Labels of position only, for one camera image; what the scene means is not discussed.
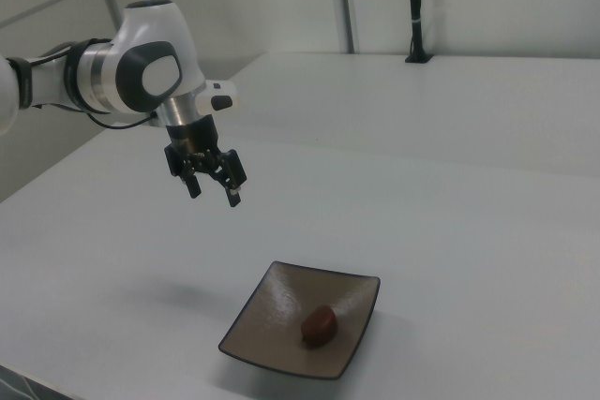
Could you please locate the black pole base plate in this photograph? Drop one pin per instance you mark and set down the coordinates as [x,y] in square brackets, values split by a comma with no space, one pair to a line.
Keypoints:
[418,59]

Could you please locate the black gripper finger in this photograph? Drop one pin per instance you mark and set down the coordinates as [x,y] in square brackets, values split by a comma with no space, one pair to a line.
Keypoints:
[233,175]
[192,187]

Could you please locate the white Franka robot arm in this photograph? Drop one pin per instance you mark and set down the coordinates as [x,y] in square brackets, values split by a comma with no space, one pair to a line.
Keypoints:
[150,44]

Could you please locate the square brown ceramic plate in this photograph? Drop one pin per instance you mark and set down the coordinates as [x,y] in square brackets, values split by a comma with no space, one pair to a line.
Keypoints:
[276,320]

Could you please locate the small brown round food item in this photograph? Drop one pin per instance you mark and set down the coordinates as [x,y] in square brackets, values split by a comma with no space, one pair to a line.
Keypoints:
[319,325]

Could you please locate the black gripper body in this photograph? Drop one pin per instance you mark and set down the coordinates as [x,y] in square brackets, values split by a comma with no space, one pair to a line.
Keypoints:
[197,135]

